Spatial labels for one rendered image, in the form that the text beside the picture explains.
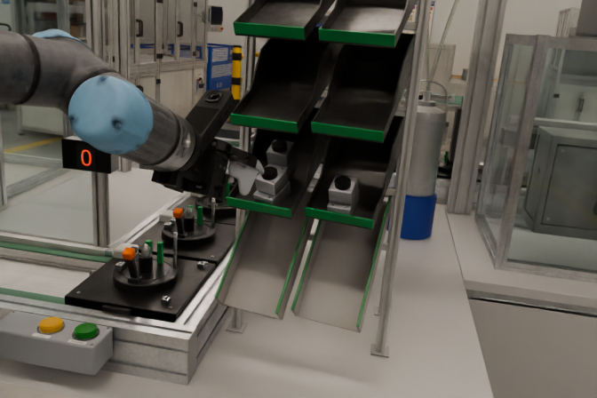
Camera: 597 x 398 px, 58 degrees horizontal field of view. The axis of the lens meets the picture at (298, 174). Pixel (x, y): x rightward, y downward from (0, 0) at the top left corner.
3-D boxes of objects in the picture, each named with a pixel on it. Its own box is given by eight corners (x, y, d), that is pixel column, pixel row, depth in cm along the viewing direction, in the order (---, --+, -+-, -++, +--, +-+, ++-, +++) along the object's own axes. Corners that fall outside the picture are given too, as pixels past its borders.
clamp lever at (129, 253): (137, 280, 112) (130, 254, 107) (128, 279, 112) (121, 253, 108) (144, 267, 115) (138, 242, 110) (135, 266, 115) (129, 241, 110)
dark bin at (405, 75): (383, 144, 93) (384, 107, 88) (311, 133, 97) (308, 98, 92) (414, 67, 113) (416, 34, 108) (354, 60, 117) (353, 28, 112)
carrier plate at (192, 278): (176, 323, 106) (176, 314, 105) (64, 304, 110) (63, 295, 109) (215, 271, 129) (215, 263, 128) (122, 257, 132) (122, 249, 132)
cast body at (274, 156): (287, 183, 107) (283, 155, 102) (266, 179, 108) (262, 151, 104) (301, 157, 113) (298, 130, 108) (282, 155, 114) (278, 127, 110)
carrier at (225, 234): (217, 268, 130) (218, 219, 127) (124, 254, 134) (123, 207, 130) (244, 233, 153) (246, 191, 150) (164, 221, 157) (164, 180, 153)
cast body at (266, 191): (274, 212, 100) (269, 184, 96) (254, 206, 102) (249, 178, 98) (297, 186, 106) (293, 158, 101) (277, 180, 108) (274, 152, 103)
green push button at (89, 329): (90, 345, 97) (90, 335, 96) (69, 341, 97) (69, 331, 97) (101, 333, 100) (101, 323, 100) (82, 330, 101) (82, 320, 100)
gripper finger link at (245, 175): (255, 200, 87) (214, 187, 80) (263, 164, 88) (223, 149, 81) (269, 202, 85) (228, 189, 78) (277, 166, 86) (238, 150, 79)
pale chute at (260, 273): (282, 321, 103) (277, 314, 99) (221, 304, 107) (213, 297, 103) (322, 195, 115) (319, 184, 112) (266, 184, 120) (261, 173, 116)
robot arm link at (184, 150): (134, 102, 67) (192, 110, 64) (155, 114, 71) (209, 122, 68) (119, 161, 66) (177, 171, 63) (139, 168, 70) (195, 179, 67)
